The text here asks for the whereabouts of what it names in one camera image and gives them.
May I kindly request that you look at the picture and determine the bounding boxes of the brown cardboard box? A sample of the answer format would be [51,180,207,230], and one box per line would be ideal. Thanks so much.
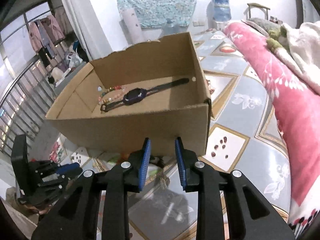
[46,33,211,155]

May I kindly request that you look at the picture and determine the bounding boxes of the purple black smart watch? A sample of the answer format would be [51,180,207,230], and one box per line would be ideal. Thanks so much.
[100,78,189,113]

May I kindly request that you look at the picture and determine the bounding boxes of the multicolour bead bracelet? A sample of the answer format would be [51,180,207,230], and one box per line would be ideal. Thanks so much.
[98,84,128,106]

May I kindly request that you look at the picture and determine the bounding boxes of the white plastic bag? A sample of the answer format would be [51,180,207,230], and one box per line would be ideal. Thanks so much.
[66,52,83,69]

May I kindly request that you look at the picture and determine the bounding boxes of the pink floral quilt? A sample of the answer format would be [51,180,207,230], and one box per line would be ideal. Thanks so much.
[223,22,319,239]

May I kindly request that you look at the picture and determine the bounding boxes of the pink rolled mat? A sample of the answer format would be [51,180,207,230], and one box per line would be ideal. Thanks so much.
[121,8,145,44]

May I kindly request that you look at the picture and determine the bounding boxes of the hanging pink clothes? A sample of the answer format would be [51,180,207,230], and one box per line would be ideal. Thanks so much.
[26,3,73,59]

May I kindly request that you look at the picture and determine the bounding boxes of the blue water dispenser bottle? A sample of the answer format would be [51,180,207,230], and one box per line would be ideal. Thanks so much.
[212,0,232,22]

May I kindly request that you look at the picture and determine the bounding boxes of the green plush toy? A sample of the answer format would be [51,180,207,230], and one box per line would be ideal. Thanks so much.
[266,25,290,53]

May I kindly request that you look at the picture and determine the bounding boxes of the wooden chair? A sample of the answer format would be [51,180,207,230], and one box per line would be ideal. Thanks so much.
[246,3,271,20]

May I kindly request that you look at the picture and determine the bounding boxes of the white fluffy blanket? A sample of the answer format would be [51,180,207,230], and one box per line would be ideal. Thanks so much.
[281,21,319,93]

